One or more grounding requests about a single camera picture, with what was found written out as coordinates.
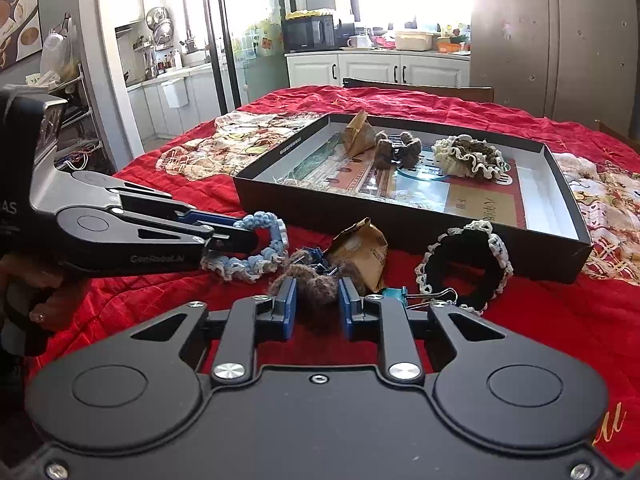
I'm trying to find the beige storage container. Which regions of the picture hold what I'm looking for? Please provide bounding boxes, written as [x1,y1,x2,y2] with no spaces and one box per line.
[395,30,436,52]

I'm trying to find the framed wall picture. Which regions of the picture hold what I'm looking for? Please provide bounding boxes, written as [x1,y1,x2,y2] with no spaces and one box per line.
[0,0,42,70]

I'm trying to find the wooden chair right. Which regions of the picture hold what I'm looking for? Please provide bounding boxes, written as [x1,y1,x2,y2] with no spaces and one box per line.
[594,119,640,153]

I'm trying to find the person's left hand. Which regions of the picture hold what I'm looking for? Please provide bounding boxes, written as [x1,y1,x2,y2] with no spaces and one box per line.
[1,255,90,356]

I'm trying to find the dark wooden chair back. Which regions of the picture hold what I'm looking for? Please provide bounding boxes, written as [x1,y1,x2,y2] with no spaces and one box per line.
[343,78,495,103]

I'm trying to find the teal binder clip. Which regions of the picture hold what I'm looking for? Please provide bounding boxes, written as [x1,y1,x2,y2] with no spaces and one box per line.
[382,287,458,310]

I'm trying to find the tan paper packet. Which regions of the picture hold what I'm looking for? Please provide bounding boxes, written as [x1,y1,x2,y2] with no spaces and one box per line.
[324,218,388,294]
[342,110,376,158]

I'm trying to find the black microwave oven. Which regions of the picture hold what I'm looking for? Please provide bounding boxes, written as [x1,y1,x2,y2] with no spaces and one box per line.
[282,14,337,52]

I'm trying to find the white plastic bin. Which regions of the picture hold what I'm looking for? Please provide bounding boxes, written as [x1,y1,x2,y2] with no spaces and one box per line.
[160,77,189,110]

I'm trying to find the brown fuzzy hair claw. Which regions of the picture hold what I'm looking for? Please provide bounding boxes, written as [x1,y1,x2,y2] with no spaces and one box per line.
[373,131,422,170]
[268,248,368,308]

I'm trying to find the steel double door refrigerator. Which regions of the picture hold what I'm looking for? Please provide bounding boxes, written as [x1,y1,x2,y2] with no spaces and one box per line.
[470,0,639,136]

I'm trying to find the blue white crochet scrunchie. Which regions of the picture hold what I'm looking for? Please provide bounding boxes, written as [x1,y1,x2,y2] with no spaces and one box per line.
[201,211,290,283]

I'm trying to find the black shallow cardboard box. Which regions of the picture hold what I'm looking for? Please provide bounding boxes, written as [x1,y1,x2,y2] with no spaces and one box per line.
[233,114,592,283]

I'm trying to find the red quilted bedspread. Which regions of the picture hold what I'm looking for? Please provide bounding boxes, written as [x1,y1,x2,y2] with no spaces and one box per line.
[26,86,639,468]

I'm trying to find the black white crochet scrunchie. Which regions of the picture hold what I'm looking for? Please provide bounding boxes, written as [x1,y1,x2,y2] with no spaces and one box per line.
[414,220,514,316]

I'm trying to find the wire shelf rack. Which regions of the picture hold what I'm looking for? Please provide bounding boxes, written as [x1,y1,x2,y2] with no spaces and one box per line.
[26,63,115,174]

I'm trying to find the olive cream crochet scrunchie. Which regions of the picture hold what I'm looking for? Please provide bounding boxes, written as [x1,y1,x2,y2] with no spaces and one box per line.
[432,134,511,181]

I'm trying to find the white kitchen cabinet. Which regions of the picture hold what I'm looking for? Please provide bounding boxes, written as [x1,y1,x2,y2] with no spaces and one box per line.
[285,49,471,88]

